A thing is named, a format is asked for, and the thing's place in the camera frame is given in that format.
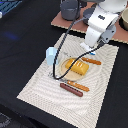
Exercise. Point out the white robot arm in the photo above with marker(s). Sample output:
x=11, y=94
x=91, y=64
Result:
x=105, y=13

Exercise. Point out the tan round plate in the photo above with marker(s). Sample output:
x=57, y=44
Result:
x=71, y=75

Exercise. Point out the light blue carton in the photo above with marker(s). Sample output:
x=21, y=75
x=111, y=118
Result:
x=50, y=55

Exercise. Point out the orange handled fork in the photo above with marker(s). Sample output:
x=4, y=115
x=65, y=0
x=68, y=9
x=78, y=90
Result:
x=74, y=84

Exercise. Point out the brown sausage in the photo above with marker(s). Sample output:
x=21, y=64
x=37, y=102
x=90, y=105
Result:
x=70, y=89

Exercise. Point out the grey cooking pot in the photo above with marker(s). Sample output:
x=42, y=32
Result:
x=70, y=9

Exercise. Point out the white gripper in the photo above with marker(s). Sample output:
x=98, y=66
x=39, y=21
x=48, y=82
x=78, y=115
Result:
x=97, y=24

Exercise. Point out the yellow bread loaf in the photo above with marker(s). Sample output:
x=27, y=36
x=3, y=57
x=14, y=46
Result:
x=77, y=66

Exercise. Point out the beige bowl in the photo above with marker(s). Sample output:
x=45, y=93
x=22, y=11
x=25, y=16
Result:
x=124, y=17

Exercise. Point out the grey frying pan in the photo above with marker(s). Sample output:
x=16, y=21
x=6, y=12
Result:
x=87, y=13

